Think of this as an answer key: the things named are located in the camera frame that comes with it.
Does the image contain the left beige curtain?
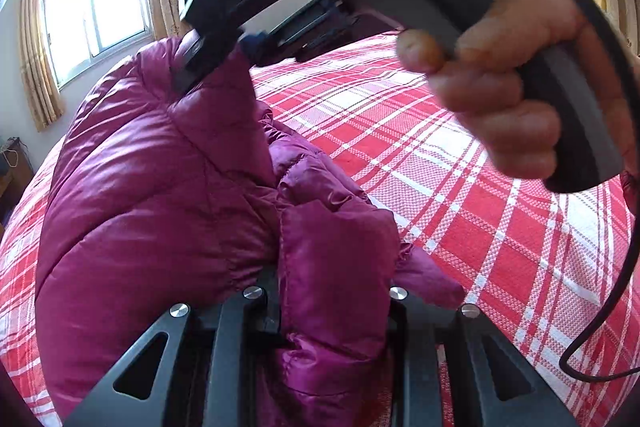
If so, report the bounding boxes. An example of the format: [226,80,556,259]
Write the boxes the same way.
[18,0,65,132]

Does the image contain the wooden desk cabinet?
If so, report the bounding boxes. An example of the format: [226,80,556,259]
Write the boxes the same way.
[1,136,35,228]

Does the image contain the red plaid bed sheet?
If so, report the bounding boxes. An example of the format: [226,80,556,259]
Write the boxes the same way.
[1,35,634,426]

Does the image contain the aluminium sliding window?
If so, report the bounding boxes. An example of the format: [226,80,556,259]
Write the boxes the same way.
[41,0,151,87]

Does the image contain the person right hand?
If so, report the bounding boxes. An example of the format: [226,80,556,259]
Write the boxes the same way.
[396,0,639,179]

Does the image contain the magenta quilted down jacket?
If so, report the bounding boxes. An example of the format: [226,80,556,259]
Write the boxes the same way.
[35,37,464,426]

